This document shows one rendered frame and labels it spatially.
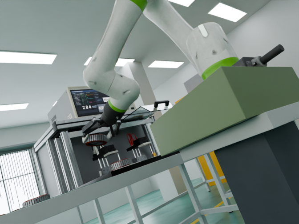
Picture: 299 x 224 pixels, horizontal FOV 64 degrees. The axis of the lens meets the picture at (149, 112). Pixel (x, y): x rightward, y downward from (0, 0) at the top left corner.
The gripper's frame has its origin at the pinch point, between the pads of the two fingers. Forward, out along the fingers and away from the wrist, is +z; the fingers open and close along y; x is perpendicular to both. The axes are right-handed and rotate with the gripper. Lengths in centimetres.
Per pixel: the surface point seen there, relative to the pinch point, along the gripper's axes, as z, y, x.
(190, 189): 77, -128, 1
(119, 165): 0.5, -9.5, 14.4
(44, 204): -18, 30, 37
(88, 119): 5.8, -0.9, -17.3
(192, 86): 139, -329, -256
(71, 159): 10.1, 9.5, 5.6
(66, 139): 7.2, 11.9, -4.3
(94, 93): 3.7, -7.2, -36.8
